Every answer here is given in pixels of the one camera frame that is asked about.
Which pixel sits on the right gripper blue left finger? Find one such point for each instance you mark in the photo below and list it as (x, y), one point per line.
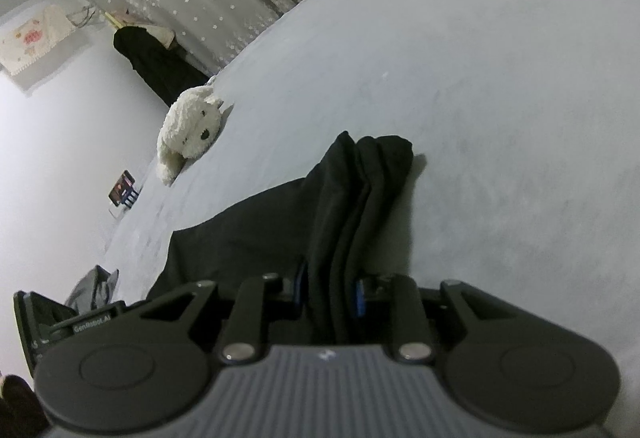
(298, 284)

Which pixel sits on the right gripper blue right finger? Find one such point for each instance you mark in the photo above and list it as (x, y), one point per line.
(363, 296)

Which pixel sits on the black t-shirt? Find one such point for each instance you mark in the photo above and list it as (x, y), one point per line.
(329, 219)

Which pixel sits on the person left hand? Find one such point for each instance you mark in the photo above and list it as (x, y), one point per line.
(21, 413)

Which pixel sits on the grey folded garment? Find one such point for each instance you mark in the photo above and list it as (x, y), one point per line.
(93, 291)

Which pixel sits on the phone on blue stand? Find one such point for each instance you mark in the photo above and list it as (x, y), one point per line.
(123, 192)

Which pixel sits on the white plush dog toy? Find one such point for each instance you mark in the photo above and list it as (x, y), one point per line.
(190, 127)

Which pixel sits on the black hanging coat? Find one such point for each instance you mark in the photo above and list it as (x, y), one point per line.
(165, 71)

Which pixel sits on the beige hanging bag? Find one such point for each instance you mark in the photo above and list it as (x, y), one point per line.
(164, 35)

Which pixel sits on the wall picture cloth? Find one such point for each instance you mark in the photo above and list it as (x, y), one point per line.
(26, 44)

